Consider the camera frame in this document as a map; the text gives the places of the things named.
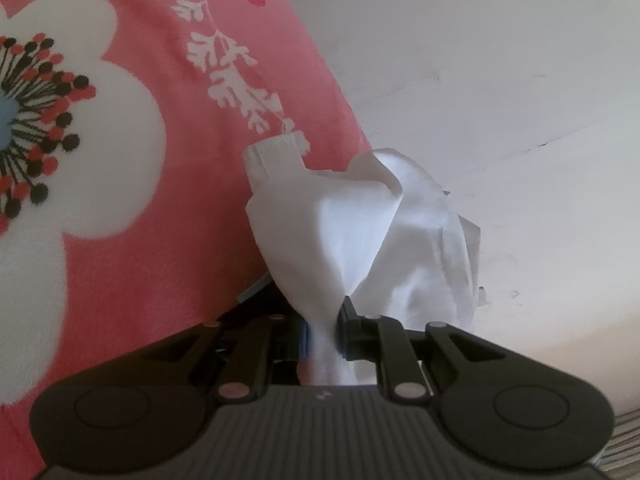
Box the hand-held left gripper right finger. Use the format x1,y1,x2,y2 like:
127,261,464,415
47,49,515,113
336,296,506,403

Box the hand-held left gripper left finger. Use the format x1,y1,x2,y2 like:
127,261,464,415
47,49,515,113
142,305,307,403

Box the pale bluish white shirt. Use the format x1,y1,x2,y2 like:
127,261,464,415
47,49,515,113
242,131,488,386

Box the pink floral blanket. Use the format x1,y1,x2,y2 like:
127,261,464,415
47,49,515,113
0,0,373,461

